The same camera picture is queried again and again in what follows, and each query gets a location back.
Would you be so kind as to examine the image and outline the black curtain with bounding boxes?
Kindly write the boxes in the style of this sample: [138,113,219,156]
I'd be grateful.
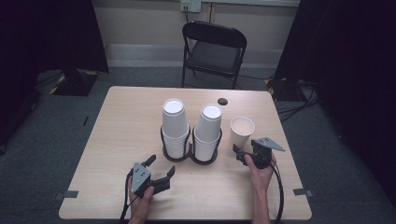
[274,0,396,202]
[0,0,110,148]

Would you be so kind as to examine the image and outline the black double cup holder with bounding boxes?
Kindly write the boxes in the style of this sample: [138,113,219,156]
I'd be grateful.
[160,124,224,166]

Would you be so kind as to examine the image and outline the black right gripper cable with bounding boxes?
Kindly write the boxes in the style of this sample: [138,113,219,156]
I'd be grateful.
[268,157,285,224]

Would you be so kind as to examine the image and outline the white wall socket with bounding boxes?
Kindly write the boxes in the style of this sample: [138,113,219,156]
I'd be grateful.
[180,0,202,14]

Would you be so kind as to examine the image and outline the grey tape strip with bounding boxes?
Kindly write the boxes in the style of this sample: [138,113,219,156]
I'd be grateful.
[292,188,315,199]
[53,189,79,201]

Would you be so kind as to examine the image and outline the person's right hand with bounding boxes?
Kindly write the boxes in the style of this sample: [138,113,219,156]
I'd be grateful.
[243,153,278,194]

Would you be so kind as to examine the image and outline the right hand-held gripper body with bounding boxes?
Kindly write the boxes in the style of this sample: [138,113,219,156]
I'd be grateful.
[235,136,286,170]

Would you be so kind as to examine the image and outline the black floor cables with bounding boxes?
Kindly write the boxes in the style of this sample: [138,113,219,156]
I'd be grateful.
[276,78,320,124]

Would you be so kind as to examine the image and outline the person's left hand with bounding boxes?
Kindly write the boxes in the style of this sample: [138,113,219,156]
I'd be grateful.
[127,176,155,224]

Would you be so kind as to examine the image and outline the black folding chair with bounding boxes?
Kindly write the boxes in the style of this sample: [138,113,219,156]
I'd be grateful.
[181,21,248,91]

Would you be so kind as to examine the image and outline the stack of white cups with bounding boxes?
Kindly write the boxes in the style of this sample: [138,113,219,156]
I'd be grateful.
[192,104,223,162]
[161,98,191,160]

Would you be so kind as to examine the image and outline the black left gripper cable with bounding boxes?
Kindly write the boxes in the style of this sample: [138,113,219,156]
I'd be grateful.
[119,169,134,224]

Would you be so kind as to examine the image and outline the black stand base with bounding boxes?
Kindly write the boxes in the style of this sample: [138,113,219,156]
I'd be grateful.
[264,77,301,103]
[49,68,101,97]

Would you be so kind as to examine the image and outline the white paper cup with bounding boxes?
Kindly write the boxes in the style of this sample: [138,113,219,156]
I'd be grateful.
[230,116,256,151]

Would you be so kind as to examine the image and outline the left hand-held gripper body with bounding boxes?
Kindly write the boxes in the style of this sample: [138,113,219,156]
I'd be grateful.
[130,161,172,200]

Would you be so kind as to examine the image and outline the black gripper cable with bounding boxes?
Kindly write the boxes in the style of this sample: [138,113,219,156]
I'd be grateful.
[268,157,285,224]
[119,169,134,224]

